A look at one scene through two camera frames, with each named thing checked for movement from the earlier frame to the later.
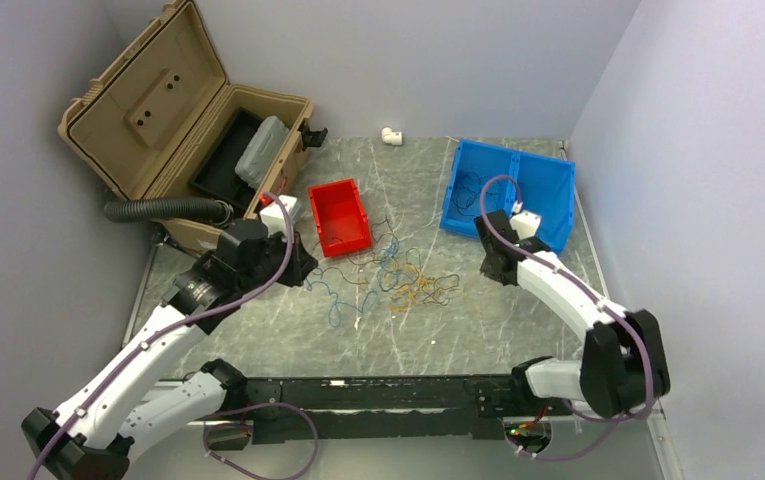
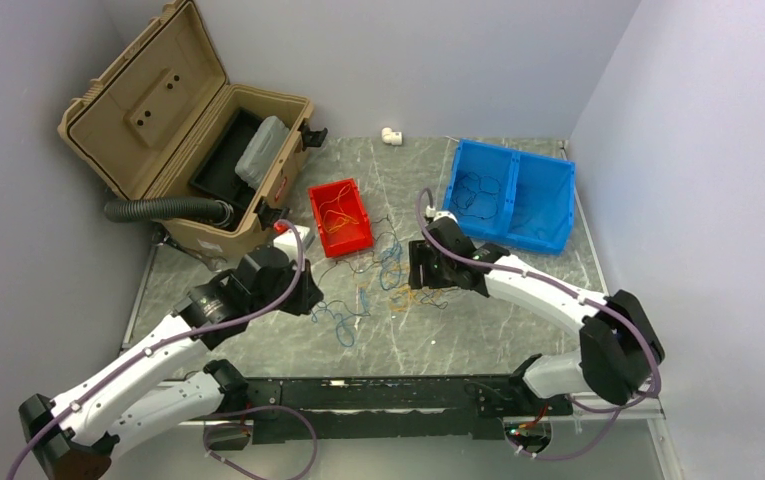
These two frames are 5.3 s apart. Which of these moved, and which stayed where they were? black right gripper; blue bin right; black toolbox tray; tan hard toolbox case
Moved: black right gripper
Stayed: blue bin right; black toolbox tray; tan hard toolbox case
